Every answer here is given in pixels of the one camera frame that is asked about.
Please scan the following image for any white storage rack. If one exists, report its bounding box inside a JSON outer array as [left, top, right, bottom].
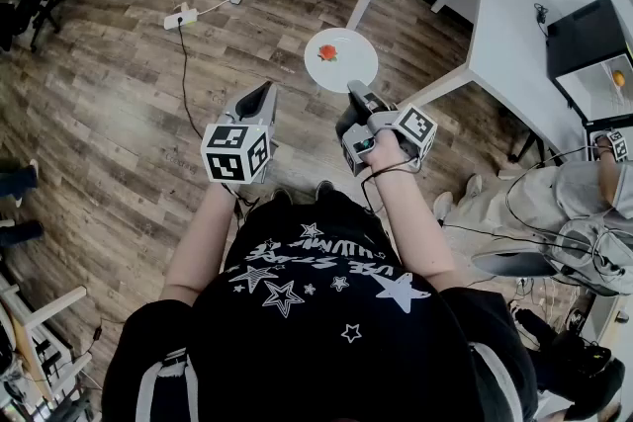
[[0, 261, 98, 422]]

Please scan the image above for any black office chair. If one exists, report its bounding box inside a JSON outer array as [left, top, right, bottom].
[[0, 0, 79, 54]]

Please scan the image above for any person's right forearm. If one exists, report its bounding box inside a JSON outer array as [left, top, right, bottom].
[[370, 165, 459, 291]]

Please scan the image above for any black power cable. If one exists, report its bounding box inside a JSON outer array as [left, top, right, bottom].
[[176, 19, 209, 139]]

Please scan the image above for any black bag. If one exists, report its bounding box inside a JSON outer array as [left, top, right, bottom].
[[513, 305, 627, 421]]

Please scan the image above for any black star-print t-shirt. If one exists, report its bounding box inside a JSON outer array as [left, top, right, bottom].
[[101, 197, 540, 422]]

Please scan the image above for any white power strip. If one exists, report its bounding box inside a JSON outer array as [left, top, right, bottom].
[[163, 8, 200, 32]]

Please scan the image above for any black monitor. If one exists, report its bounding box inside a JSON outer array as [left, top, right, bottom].
[[545, 0, 633, 125]]

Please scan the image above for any white round plate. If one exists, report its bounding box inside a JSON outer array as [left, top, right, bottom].
[[303, 28, 380, 94]]

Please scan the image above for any person's left forearm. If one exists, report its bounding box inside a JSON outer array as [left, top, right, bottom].
[[160, 180, 238, 305]]

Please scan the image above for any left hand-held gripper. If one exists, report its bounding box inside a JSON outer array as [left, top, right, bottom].
[[200, 81, 279, 187]]

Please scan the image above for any person's right hand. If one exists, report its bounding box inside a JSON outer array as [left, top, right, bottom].
[[365, 127, 414, 172]]

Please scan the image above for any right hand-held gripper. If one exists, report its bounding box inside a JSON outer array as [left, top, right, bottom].
[[334, 79, 439, 178]]

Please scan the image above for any long white desk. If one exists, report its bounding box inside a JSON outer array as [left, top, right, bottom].
[[409, 0, 589, 164]]

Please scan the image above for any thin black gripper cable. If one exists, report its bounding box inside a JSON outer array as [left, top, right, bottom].
[[359, 156, 422, 216]]

